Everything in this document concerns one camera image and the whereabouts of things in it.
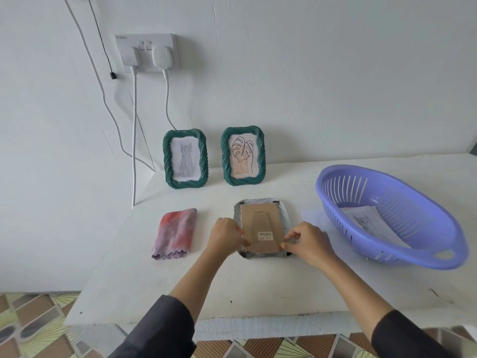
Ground person's right hand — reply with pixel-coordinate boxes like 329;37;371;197
280;221;340;271

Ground person's left hand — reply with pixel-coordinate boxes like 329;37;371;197
205;217;251;260

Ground white paper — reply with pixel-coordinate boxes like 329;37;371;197
300;209;327;235

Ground brown cardboard frame backing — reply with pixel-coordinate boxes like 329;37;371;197
239;203;284;254

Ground grey frame with rose drawing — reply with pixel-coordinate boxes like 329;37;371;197
234;198;292;260

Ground pink purple cloth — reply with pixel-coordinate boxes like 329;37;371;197
151;208;198;262

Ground paper sheets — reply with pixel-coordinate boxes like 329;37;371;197
341;205;412;250
228;134;258;179
170;137;200;181

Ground purple plastic basket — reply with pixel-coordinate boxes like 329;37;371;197
315;164;470;271

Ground person's left forearm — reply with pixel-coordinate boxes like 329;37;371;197
108;249;228;358

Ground person's right forearm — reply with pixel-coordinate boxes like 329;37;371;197
320;257;455;358

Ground white rounded charger adapter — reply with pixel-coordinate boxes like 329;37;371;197
152;45;175;70

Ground white rectangular charger adapter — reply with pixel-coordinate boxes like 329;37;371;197
122;46;142;68

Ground curved white charging cable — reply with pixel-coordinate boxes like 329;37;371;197
162;69;178;131

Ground black cable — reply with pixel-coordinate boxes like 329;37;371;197
87;0;117;80

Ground thin white cable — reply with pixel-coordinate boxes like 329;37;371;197
61;0;156;172

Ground white wall socket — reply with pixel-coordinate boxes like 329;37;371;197
114;33;179;73

